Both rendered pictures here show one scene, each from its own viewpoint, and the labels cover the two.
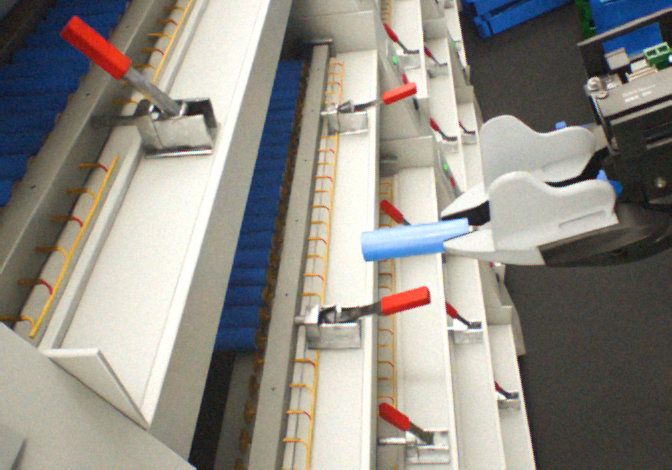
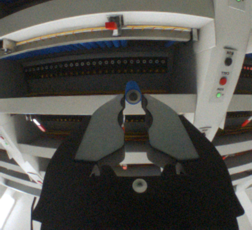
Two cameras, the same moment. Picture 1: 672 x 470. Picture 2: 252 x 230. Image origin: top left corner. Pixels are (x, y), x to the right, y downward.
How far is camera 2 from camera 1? 43 cm
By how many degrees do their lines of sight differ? 89
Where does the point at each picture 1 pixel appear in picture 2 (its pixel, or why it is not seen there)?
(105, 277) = not seen: hidden behind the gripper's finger
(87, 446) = (198, 120)
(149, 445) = (197, 112)
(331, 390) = (142, 19)
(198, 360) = (176, 100)
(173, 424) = (191, 104)
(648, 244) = (219, 176)
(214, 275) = not seen: hidden behind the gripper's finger
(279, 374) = (141, 37)
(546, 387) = not seen: outside the picture
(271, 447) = (166, 38)
